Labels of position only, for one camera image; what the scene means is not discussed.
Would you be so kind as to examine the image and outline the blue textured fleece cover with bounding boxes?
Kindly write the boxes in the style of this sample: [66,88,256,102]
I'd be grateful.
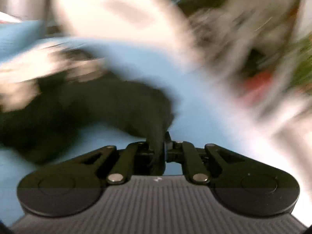
[1,21,260,226]

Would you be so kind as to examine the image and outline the black garment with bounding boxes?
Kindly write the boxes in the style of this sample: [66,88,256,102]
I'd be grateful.
[1,49,174,165]

